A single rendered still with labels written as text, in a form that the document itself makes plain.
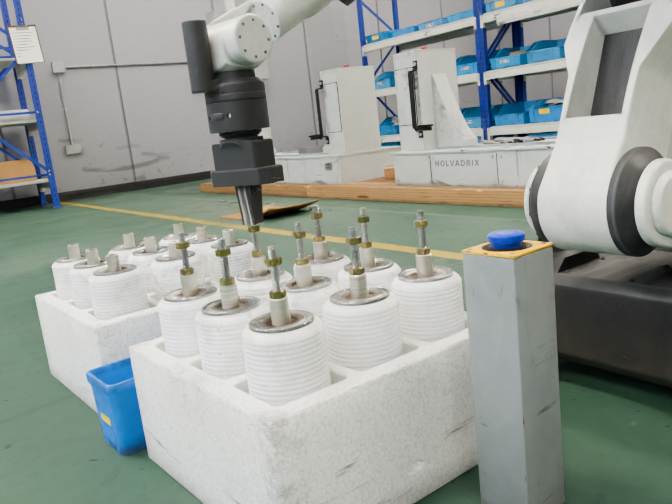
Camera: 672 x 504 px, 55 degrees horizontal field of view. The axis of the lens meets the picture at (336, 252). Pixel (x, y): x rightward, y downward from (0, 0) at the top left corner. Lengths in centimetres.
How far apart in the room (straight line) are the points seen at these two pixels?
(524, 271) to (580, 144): 28
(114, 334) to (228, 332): 40
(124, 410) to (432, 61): 296
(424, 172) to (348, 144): 80
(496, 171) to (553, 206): 229
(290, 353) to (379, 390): 12
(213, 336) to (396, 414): 24
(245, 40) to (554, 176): 46
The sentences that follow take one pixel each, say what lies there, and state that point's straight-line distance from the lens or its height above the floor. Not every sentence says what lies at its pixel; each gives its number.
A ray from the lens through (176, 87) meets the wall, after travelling 757.
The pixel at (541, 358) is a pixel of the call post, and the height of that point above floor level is 19.
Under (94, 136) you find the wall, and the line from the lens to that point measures 722.
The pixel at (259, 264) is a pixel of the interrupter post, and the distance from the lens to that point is 99.
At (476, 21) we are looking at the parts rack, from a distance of 678.
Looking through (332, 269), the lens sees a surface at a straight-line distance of 103.
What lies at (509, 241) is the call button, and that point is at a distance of 71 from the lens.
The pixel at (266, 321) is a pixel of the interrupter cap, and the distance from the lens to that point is 76.
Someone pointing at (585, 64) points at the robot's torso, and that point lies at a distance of 101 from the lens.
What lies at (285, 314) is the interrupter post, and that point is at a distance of 74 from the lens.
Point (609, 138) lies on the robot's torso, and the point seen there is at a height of 41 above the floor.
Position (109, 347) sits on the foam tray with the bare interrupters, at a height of 14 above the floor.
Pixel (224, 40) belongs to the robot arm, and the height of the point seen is 59.
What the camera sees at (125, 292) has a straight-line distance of 120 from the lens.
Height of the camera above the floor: 47
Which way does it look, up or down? 11 degrees down
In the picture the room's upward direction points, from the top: 7 degrees counter-clockwise
